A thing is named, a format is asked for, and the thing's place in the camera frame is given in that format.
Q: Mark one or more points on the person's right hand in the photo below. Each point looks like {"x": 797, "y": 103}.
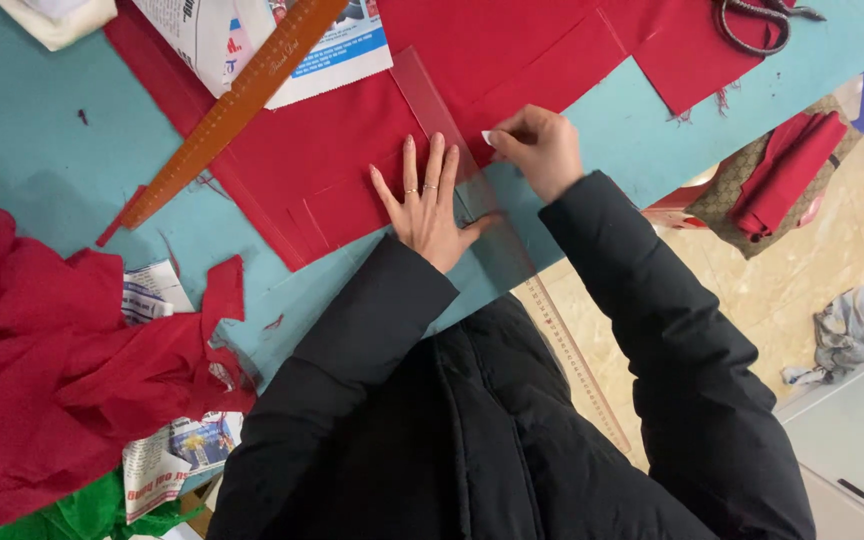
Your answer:
{"x": 548, "y": 154}

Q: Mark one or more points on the person's black jacket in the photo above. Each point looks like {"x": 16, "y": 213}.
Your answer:
{"x": 492, "y": 435}

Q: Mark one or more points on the brown patterned seat cushion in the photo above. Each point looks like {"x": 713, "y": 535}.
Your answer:
{"x": 721, "y": 191}

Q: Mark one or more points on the small flat red fabric piece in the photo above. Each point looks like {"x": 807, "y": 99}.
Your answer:
{"x": 691, "y": 60}

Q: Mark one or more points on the folded red fabric bundle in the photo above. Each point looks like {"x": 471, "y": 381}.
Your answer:
{"x": 784, "y": 176}

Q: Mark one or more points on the folded newspaper with blue print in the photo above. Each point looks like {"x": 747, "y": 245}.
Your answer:
{"x": 331, "y": 52}

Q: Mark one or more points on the crumpled newspaper sheet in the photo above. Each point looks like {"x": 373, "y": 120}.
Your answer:
{"x": 148, "y": 292}

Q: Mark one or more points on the crumpled red fabric heap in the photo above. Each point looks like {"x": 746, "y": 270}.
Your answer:
{"x": 42, "y": 352}

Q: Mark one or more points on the grey crumpled cloth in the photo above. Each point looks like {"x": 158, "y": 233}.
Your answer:
{"x": 841, "y": 334}

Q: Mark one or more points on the white cloth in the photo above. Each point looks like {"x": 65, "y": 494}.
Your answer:
{"x": 64, "y": 19}

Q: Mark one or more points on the green fabric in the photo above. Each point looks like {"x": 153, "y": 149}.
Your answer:
{"x": 83, "y": 514}

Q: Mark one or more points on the white tailor's chalk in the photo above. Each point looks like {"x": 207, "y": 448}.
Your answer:
{"x": 487, "y": 138}

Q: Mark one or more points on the large flat red fabric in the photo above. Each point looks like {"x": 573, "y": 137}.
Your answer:
{"x": 342, "y": 142}

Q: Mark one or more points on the small red fabric scrap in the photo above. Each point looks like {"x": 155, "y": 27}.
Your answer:
{"x": 274, "y": 323}

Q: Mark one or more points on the newspaper with red headline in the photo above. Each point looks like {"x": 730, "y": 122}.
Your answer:
{"x": 169, "y": 457}

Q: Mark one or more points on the narrow red fabric strip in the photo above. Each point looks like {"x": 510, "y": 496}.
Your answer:
{"x": 121, "y": 217}

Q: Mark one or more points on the brown wooden ruler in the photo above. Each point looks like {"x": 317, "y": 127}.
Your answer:
{"x": 233, "y": 112}

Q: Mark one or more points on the person's left hand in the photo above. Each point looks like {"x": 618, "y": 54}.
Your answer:
{"x": 428, "y": 225}

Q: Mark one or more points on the red plastic stool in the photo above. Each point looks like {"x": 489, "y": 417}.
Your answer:
{"x": 672, "y": 208}

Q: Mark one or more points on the long clear plastic ruler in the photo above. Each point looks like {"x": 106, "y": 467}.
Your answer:
{"x": 503, "y": 247}

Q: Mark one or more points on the black tailor's scissors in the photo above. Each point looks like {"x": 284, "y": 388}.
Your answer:
{"x": 758, "y": 24}

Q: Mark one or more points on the white cabinet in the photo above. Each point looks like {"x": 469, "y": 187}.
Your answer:
{"x": 856, "y": 450}

